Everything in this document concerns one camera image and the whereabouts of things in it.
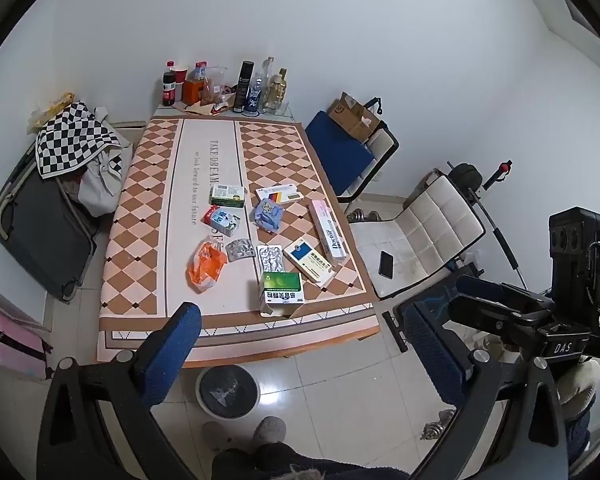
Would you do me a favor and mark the white trash bin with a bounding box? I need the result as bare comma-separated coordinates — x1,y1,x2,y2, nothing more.
196,365,261,420

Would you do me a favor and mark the golden bottle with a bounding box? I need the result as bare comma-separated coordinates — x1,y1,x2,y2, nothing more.
270,67,288,115

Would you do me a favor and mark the clear glass bottle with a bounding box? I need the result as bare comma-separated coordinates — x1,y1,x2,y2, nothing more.
260,56,277,113

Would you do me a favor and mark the cola bottle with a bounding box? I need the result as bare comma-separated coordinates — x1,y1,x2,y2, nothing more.
161,61,177,107

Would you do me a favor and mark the green white medicine box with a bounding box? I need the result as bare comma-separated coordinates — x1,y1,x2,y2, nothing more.
260,271,305,318

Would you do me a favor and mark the person's right forearm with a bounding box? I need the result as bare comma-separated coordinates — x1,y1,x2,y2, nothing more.
555,359,600,421

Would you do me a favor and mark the white bag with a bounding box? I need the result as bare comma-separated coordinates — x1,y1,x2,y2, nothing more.
77,145,133,217

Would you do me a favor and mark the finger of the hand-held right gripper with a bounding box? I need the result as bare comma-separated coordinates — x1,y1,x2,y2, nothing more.
452,296,544,333
455,275,553,311

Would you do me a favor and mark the checkered cloth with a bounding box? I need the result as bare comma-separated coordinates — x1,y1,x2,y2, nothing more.
34,101,122,179

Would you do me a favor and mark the black exercise machine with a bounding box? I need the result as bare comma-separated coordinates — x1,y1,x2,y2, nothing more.
447,159,531,291

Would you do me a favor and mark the silver blister pack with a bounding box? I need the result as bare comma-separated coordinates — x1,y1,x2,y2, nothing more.
225,240,257,262
256,244,285,275

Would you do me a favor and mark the blue glass bottle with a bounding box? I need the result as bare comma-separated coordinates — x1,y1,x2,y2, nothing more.
247,74,266,117

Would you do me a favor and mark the blue foil packet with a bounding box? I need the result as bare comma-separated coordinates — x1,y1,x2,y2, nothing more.
251,199,283,232

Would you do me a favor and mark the checkered table mat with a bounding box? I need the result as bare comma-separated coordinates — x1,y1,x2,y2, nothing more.
96,116,381,366

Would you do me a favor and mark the blue chair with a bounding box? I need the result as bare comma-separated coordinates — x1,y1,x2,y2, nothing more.
305,96,400,206

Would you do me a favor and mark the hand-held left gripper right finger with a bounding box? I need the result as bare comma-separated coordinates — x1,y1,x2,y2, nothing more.
404,302,570,480

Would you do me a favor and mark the black spray can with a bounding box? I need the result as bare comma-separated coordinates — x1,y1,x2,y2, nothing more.
232,61,255,114

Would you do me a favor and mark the pink suitcase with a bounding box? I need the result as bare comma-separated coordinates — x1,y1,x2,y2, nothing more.
0,310,53,381

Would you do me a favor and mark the cardboard box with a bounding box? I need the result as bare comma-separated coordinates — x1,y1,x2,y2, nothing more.
327,92,382,143

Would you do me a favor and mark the black blue foot board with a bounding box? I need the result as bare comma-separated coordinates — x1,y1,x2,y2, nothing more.
382,287,458,353

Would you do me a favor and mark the clear plastic bag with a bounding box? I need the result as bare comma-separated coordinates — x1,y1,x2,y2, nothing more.
202,64,229,108

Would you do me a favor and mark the pink white long box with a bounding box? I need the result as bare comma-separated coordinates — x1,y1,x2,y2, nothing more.
308,199,348,262

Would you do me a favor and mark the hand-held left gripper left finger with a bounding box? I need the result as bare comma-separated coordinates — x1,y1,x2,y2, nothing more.
36,301,203,480

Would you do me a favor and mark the grey fuzzy slipper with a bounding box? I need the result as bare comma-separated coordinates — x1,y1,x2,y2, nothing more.
250,416,287,446

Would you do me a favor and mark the orange plastic bag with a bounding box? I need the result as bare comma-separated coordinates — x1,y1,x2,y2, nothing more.
186,241,227,293

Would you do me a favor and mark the white padded chair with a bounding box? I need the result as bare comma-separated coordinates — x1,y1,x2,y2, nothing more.
349,172,487,301

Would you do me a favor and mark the white striped medicine box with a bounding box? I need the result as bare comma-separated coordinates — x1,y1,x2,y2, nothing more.
255,184,303,205

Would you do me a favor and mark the yellow plastic bag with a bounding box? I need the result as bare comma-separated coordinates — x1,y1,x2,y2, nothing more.
27,92,76,133

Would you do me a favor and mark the blue yellow white medicine box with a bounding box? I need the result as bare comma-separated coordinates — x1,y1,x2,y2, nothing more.
282,236,337,288

